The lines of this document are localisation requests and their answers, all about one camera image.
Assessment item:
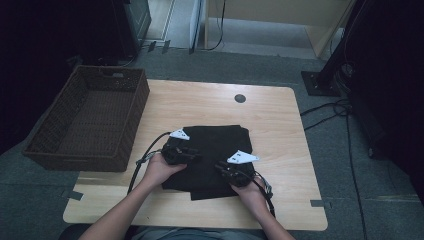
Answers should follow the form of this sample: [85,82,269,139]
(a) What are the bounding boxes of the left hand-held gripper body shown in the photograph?
[161,128,191,165]

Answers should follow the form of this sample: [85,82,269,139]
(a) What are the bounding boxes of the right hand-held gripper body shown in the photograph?
[226,149,260,188]

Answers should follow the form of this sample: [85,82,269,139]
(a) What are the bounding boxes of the black pants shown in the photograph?
[161,124,254,202]

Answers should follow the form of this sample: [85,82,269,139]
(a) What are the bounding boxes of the brown wicker basket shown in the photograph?
[22,64,151,173]

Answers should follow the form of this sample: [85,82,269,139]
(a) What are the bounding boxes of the person's right hand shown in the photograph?
[231,182,268,214]

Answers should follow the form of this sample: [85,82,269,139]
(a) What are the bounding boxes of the person's left hand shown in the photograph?
[141,153,188,190]

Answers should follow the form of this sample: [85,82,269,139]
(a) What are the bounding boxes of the person's blue-grey shirt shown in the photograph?
[131,226,268,240]

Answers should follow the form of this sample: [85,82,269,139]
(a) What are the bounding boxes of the black metal stand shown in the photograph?
[300,0,368,98]

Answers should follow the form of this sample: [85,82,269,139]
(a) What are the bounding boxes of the white board panel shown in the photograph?
[189,0,206,54]

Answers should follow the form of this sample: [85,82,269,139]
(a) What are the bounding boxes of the black cabinet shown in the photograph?
[111,0,153,61]

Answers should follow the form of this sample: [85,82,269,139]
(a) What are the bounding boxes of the light wooden furniture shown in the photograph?
[204,0,356,59]

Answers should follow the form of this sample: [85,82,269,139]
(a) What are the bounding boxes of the dark curtain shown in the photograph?
[0,0,116,156]
[343,0,424,204]

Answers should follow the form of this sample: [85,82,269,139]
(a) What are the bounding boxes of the left hand-held gripper cable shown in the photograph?
[126,131,173,195]

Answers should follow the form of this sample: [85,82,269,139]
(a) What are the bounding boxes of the hand-held gripper cable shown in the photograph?
[249,171,277,218]
[126,131,173,195]

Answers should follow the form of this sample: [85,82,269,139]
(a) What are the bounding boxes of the right hand-held gripper cable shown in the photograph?
[249,171,277,218]

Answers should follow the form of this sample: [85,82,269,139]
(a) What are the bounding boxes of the thin black floor cable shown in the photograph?
[116,54,138,68]

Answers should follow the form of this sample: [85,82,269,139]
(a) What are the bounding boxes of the long black floor cable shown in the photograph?
[344,109,368,240]

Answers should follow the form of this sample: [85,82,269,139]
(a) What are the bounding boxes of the black hanging cable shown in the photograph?
[203,0,227,52]

